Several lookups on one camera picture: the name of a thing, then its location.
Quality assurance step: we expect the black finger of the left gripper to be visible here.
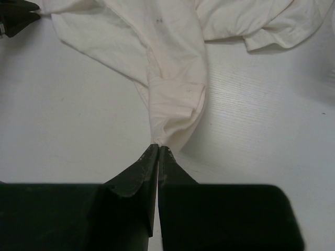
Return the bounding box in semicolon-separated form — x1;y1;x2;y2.
1;0;40;13

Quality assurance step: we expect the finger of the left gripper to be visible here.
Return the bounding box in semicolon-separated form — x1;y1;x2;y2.
1;12;40;38

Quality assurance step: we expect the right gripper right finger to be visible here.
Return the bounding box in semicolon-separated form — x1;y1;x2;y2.
158;146;305;250

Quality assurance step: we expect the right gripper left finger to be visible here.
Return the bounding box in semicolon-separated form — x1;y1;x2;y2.
1;144;159;250

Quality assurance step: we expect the white t shirt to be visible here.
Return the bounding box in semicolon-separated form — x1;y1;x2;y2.
41;0;332;151

